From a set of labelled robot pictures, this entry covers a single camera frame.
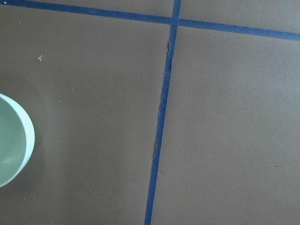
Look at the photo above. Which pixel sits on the green bowl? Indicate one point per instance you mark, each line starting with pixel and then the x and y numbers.
pixel 17 139

